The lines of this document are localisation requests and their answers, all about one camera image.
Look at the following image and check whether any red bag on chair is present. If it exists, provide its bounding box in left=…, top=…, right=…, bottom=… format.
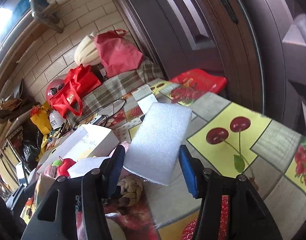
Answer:
left=169, top=68, right=227, bottom=94

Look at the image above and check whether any black cable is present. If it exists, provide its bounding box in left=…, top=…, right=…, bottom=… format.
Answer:
left=72, top=97, right=127, bottom=131

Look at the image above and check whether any plaid covered bench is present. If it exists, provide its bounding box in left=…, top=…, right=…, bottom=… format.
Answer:
left=67, top=57, right=164, bottom=128

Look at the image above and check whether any white shallow tray box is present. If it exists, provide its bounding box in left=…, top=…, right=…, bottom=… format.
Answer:
left=37, top=124, right=120, bottom=174

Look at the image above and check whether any glossy red tote bag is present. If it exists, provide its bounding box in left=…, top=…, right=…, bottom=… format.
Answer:
left=50, top=64, right=101, bottom=119

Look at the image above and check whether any pink red helmet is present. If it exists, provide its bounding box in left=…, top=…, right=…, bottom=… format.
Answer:
left=45, top=78, right=64, bottom=104

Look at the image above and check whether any white helmet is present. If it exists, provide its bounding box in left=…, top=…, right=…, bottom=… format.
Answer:
left=49, top=110, right=65, bottom=130

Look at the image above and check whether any matte red fabric bag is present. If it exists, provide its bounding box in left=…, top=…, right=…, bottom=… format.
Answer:
left=94, top=29, right=143, bottom=78

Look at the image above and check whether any beige braided rope knot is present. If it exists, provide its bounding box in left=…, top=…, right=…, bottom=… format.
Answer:
left=117, top=175, right=143, bottom=207

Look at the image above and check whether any fruit print tablecloth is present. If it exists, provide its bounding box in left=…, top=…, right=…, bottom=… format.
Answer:
left=20, top=78, right=306, bottom=240

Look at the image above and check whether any white metal bracket stand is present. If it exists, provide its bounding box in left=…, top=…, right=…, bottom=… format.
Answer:
left=132, top=89, right=157, bottom=114

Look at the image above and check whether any red plush apple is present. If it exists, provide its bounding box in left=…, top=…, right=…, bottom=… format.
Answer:
left=51, top=157, right=76, bottom=178

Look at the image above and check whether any black plastic bag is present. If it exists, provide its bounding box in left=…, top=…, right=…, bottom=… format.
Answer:
left=22, top=130, right=43, bottom=170

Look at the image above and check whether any cream foam strips bundle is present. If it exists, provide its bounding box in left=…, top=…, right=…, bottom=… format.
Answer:
left=74, top=33, right=101, bottom=67

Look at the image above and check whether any white foam block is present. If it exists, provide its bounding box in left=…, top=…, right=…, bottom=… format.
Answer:
left=68, top=157, right=109, bottom=179
left=124, top=102, right=192, bottom=186

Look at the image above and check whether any metal storage shelf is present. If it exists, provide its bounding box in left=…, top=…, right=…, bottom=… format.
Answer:
left=0, top=96, right=38, bottom=193

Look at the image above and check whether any yellow shopping bag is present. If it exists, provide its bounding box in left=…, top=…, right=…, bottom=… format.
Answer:
left=29, top=101, right=52, bottom=135

